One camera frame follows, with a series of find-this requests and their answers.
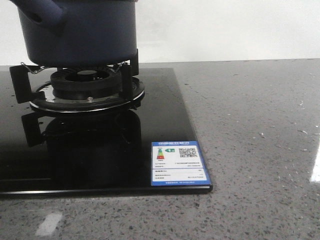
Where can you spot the dark blue cooking pot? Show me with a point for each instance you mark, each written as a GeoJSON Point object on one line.
{"type": "Point", "coordinates": [78, 33]}

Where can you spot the black metal pot support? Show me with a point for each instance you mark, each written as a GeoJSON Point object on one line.
{"type": "Point", "coordinates": [42, 99]}

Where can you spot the black glass gas stove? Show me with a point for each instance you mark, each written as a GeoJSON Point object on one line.
{"type": "Point", "coordinates": [97, 154]}

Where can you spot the blue energy label sticker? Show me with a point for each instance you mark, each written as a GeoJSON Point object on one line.
{"type": "Point", "coordinates": [178, 163]}

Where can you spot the black round gas burner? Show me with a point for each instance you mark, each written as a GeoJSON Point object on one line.
{"type": "Point", "coordinates": [81, 83]}

